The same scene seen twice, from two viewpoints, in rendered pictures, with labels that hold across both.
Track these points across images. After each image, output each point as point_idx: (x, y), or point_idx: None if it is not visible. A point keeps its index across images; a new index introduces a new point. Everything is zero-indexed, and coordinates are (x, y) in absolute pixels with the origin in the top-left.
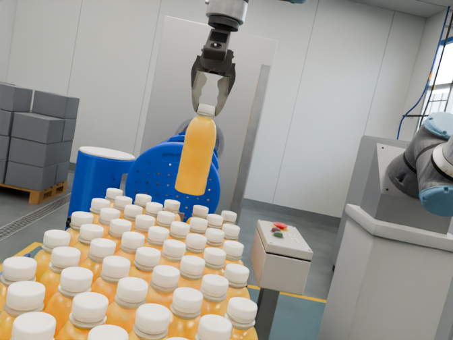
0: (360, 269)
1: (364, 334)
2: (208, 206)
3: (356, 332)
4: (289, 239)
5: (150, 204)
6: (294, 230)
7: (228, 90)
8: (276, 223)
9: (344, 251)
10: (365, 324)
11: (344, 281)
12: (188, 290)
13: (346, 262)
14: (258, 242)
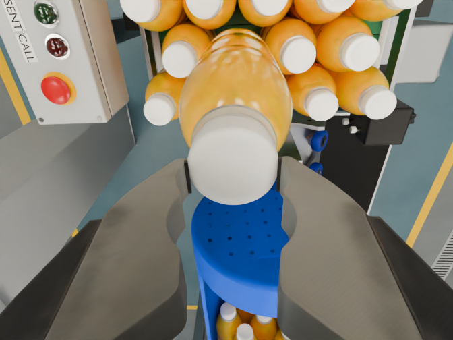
0: (7, 214)
1: (32, 161)
2: (207, 207)
3: (40, 162)
4: (25, 17)
5: (307, 43)
6: (32, 97)
7: (91, 240)
8: (61, 86)
9: (34, 262)
10: (25, 167)
11: (44, 222)
12: None
13: (35, 245)
14: (99, 52)
